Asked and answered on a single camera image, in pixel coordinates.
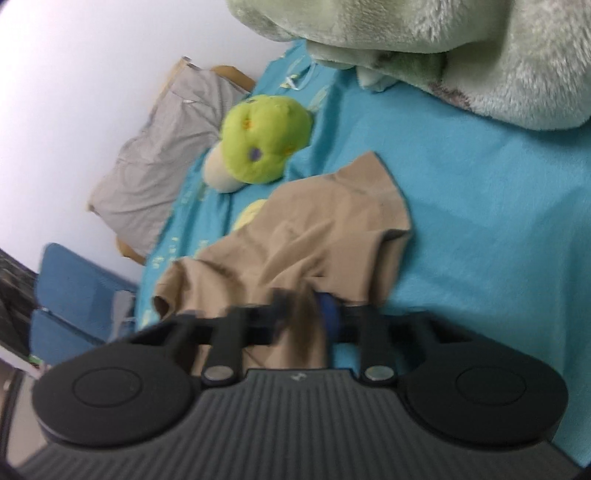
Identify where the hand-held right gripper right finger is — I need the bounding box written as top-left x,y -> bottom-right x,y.
318,294 -> 468,387

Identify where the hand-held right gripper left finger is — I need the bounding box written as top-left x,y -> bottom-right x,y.
129,290 -> 297,385

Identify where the tan t-shirt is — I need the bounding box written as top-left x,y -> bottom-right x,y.
152,151 -> 414,374

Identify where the green plush toy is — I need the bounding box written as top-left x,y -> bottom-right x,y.
204,95 -> 315,193

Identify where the blue chair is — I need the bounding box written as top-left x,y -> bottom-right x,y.
28,243 -> 139,366

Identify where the blue printed bed sheet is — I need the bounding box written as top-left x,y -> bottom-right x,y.
134,39 -> 591,462

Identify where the grey pillow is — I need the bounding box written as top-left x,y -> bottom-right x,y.
88,69 -> 250,259

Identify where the dark patterned cloth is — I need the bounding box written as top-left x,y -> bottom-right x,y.
0,249 -> 40,361

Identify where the light green fluffy blanket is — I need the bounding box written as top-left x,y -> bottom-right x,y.
226,0 -> 591,132

